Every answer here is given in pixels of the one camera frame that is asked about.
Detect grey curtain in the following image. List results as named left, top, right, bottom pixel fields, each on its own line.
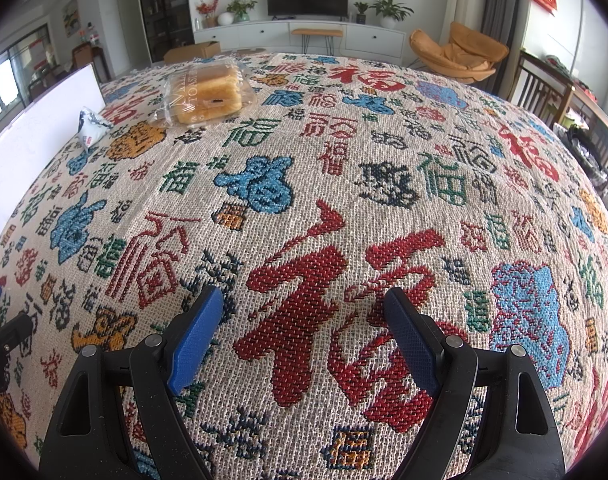
left=481, top=0, right=532, bottom=96

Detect white television cabinet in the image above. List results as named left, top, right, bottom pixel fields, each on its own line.
left=193, top=19, right=406, bottom=61

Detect orange lounge chair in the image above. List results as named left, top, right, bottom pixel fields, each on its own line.
left=409, top=21, right=510, bottom=86

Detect balcony window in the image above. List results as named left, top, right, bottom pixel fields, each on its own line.
left=0, top=25, right=52, bottom=126

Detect white door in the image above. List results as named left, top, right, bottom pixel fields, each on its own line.
left=115, top=0, right=140, bottom=73

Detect cluttered side table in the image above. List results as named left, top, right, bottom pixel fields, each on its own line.
left=554, top=85, right=608, bottom=201

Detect dark display cabinet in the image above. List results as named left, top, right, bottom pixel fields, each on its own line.
left=136, top=0, right=195, bottom=63

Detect brown cardboard box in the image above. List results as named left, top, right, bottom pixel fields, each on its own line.
left=163, top=41, right=222, bottom=65

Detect large plant in white pot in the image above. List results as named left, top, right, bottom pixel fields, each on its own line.
left=369, top=0, right=415, bottom=30

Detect wall picture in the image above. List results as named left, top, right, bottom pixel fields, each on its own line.
left=62, top=0, right=80, bottom=38

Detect bagged sliced bread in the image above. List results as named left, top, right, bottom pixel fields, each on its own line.
left=151, top=57, right=257, bottom=126

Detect wooden bench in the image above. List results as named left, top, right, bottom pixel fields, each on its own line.
left=290, top=27, right=345, bottom=53

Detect dark wooden chair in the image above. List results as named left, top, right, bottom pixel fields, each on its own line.
left=506, top=50, right=575, bottom=123

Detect dining chairs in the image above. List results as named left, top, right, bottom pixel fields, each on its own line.
left=31, top=45, right=107, bottom=96

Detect red flower plant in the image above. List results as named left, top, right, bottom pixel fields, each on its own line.
left=195, top=0, right=220, bottom=28

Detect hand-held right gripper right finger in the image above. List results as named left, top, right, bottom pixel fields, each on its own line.
left=384, top=287, right=567, bottom=480

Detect blue white triangular packet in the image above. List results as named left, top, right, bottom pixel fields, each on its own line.
left=76, top=106, right=107, bottom=151

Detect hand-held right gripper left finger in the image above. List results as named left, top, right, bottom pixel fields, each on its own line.
left=39, top=285, right=225, bottom=480

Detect printed woven blanket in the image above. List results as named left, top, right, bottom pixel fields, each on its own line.
left=0, top=50, right=608, bottom=480

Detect green potted plant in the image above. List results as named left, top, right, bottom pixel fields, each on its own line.
left=226, top=0, right=258, bottom=23

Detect white board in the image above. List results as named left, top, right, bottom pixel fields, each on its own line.
left=0, top=62, right=105, bottom=206

